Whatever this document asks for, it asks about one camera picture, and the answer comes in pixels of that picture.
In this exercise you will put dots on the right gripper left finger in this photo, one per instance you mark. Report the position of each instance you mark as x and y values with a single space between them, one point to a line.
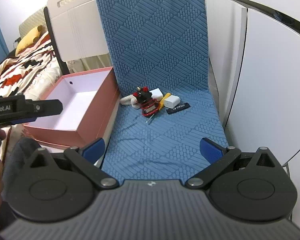
83 159

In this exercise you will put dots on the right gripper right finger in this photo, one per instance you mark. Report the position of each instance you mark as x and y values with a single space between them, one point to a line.
222 161

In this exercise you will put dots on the black usb stick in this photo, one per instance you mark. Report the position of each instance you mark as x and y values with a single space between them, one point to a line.
178 108

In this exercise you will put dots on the small white charger cube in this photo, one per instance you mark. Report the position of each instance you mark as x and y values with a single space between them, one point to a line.
171 101

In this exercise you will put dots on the yellow handled screwdriver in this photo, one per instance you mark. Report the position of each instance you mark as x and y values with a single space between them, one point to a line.
161 105

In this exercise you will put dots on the red black toy figure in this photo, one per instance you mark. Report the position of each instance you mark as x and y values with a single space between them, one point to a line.
148 105

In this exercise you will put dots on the large white charger block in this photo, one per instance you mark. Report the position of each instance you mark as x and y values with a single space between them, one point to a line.
157 94

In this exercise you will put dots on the dark sleeve forearm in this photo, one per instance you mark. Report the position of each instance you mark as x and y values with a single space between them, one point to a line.
20 154

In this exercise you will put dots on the pink cardboard box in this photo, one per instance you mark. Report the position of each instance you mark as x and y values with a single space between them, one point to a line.
90 102

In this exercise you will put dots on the white fluffy plush item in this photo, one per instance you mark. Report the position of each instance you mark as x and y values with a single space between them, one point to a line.
130 101

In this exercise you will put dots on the yellow pillow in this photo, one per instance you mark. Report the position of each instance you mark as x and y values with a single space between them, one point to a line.
29 39

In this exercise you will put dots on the beige padded headboard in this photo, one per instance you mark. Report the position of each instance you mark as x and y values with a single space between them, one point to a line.
34 20

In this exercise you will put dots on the white bed footboard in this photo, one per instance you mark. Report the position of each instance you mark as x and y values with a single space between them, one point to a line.
77 35

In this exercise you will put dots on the blue textured chair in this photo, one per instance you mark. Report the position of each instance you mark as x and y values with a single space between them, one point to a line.
160 44

